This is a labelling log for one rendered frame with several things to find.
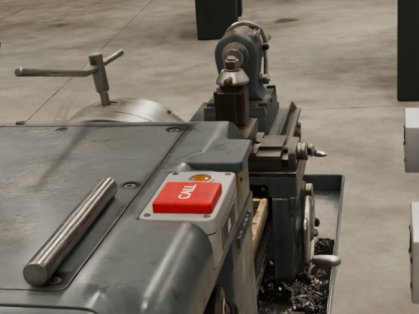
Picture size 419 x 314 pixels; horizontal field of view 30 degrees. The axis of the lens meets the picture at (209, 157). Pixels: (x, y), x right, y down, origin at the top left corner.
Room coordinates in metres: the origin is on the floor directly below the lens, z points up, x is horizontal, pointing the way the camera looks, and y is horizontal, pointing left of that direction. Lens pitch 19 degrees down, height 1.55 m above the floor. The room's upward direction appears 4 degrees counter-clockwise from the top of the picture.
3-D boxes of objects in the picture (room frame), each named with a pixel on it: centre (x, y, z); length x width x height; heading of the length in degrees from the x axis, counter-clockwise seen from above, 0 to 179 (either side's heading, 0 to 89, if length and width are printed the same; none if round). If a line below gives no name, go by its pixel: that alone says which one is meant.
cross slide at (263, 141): (1.83, -0.01, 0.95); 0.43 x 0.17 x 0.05; 77
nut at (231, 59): (1.82, -0.07, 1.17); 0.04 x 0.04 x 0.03
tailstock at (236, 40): (2.40, -0.11, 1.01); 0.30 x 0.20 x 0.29; 167
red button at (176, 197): (0.74, 0.02, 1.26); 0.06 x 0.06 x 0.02; 77
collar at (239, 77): (1.82, -0.07, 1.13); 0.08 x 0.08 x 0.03
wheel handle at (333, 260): (1.70, -0.26, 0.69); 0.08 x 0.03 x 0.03; 77
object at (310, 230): (1.82, -0.22, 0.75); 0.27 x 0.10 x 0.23; 167
